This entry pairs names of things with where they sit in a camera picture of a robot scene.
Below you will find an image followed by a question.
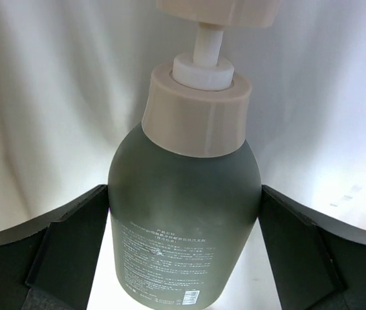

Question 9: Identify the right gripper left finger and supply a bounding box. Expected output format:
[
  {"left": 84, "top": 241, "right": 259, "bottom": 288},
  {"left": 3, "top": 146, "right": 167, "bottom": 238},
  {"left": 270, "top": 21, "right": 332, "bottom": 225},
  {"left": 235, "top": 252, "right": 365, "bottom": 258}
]
[{"left": 0, "top": 185, "right": 109, "bottom": 309}]

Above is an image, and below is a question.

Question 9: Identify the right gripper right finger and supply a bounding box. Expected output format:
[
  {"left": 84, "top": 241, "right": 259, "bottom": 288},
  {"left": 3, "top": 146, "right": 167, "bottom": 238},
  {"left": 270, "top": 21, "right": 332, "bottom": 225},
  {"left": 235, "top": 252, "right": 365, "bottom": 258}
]
[{"left": 259, "top": 185, "right": 366, "bottom": 309}]

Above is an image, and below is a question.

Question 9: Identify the grey-green pump bottle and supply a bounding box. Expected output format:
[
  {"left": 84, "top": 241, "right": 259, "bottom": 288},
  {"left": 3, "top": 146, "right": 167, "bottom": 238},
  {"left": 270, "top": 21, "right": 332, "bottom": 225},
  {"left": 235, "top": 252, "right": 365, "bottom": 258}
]
[{"left": 108, "top": 1, "right": 280, "bottom": 309}]

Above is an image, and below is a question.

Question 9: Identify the cream canvas tote bag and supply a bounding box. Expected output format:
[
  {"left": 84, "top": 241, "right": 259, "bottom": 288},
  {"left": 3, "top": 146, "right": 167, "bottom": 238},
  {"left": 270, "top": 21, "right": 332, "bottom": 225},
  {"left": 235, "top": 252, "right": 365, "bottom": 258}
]
[{"left": 0, "top": 1, "right": 366, "bottom": 230}]

